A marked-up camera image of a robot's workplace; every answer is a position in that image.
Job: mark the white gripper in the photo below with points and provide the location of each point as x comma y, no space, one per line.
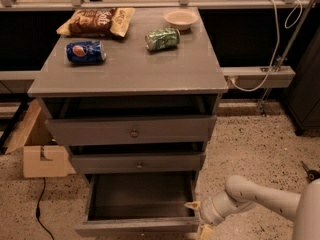
208,211

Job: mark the grey bottom drawer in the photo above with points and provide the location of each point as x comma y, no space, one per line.
151,202

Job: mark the grey drawer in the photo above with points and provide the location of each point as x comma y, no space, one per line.
151,202
138,162
131,130

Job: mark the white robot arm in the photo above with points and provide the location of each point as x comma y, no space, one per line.
241,195

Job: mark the grey middle drawer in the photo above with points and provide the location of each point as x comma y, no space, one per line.
138,162

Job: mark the grey top drawer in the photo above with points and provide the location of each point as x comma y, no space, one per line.
131,130

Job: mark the grey drawer cabinet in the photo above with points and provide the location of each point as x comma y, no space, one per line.
133,82

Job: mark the black floor tool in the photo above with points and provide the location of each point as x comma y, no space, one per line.
311,174

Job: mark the dark grey side cabinet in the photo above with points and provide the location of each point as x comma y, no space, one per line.
302,97

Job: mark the cardboard box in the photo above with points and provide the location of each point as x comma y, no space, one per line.
41,157

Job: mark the metal diagonal rod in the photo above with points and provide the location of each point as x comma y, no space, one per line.
275,65

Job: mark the green soda can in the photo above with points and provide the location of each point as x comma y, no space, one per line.
161,39

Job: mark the white bowl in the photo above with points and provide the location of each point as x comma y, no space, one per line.
181,19

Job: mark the blue pepsi can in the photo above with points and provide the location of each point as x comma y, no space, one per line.
85,52

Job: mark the brown yellow chip bag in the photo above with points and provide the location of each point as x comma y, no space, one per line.
105,22

